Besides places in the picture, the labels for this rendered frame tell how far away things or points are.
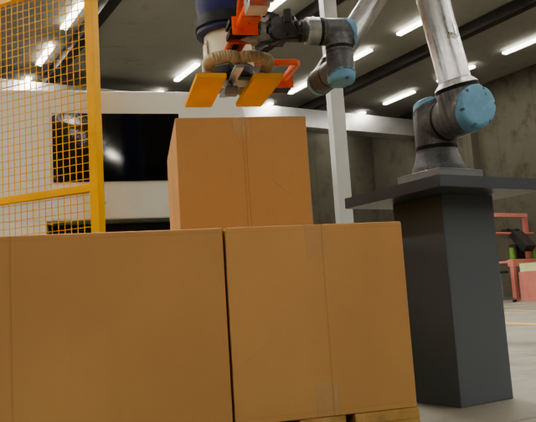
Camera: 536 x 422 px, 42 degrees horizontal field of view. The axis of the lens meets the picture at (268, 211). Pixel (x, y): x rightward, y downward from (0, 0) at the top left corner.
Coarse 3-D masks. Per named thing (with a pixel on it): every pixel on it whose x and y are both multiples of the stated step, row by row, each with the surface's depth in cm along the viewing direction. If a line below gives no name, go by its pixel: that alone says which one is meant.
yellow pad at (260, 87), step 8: (256, 80) 230; (264, 80) 231; (272, 80) 232; (280, 80) 232; (248, 88) 238; (256, 88) 239; (264, 88) 239; (272, 88) 240; (240, 96) 250; (248, 96) 248; (256, 96) 249; (264, 96) 249; (240, 104) 257; (248, 104) 258; (256, 104) 258
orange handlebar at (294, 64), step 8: (240, 8) 207; (240, 16) 208; (256, 16) 208; (240, 24) 213; (248, 24) 216; (224, 48) 235; (240, 48) 233; (256, 64) 251; (280, 64) 252; (288, 64) 253; (296, 64) 254; (288, 72) 263
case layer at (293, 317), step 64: (0, 256) 132; (64, 256) 135; (128, 256) 138; (192, 256) 141; (256, 256) 144; (320, 256) 148; (384, 256) 151; (0, 320) 130; (64, 320) 133; (128, 320) 136; (192, 320) 139; (256, 320) 142; (320, 320) 146; (384, 320) 149; (0, 384) 129; (64, 384) 132; (128, 384) 134; (192, 384) 137; (256, 384) 140; (320, 384) 144; (384, 384) 147
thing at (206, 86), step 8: (200, 80) 226; (208, 80) 227; (216, 80) 227; (224, 80) 228; (192, 88) 235; (200, 88) 234; (208, 88) 235; (216, 88) 235; (192, 96) 243; (200, 96) 244; (208, 96) 244; (216, 96) 245; (192, 104) 252; (200, 104) 253; (208, 104) 254
